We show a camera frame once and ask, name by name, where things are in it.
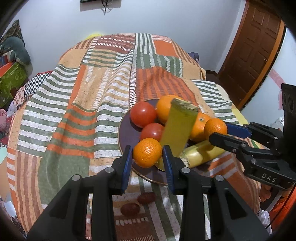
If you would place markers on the yellow corn cob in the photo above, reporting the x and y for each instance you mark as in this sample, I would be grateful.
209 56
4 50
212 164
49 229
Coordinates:
178 127
200 153

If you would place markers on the green storage bag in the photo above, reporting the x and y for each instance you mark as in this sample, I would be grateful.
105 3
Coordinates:
13 76

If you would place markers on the small black monitor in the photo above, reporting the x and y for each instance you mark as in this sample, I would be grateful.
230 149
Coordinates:
87 1

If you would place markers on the right hand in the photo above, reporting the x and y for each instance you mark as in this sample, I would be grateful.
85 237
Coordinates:
264 193

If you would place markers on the round red tomato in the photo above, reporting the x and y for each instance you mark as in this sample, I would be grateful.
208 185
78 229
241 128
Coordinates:
142 114

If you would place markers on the striped patchwork blanket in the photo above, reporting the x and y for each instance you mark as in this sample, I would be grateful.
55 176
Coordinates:
70 124

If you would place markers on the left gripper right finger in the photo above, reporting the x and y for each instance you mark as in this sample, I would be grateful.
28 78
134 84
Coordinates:
230 217

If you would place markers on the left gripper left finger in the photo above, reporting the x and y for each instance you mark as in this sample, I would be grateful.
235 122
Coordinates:
65 216

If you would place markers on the yellow chair back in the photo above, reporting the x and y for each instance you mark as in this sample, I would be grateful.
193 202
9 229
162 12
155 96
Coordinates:
93 36

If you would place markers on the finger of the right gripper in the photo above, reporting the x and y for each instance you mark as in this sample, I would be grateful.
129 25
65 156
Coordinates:
245 129
236 146

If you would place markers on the grey plush toy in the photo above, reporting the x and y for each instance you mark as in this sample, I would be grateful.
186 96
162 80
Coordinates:
14 49

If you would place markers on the large orange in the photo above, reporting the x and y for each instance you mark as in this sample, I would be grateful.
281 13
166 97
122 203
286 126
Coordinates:
197 133
163 107

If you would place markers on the oval red tomato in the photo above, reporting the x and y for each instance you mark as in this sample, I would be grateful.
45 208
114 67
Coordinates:
152 130

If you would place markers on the pink rabbit toy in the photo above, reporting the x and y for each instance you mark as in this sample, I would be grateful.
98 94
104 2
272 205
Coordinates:
3 117

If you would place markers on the small tangerine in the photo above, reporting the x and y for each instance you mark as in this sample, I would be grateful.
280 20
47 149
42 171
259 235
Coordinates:
147 152
214 125

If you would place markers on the purple backpack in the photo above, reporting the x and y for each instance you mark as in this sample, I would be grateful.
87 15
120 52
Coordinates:
195 56

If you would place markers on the brown wooden door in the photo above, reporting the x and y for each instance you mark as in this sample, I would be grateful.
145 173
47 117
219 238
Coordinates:
252 53

